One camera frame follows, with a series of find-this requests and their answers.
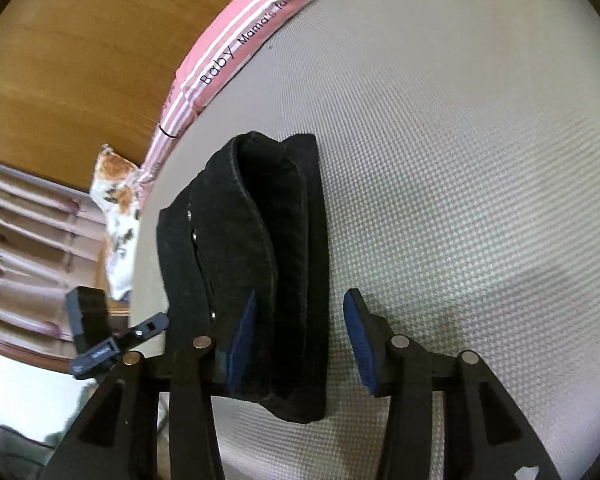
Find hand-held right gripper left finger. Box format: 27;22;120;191
39;289;258;480

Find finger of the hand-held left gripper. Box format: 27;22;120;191
120;312;172;350

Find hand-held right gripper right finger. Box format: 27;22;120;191
342;288;563;480

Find black pants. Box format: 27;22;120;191
156;131;329;423

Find beige striped curtain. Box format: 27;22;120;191
0;157;131;367

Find floral white orange cloth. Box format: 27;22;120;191
89;144;143;303

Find beige mesh mattress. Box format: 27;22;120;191
130;0;600;480

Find pink striped mattress border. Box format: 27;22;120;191
142;0;381;181

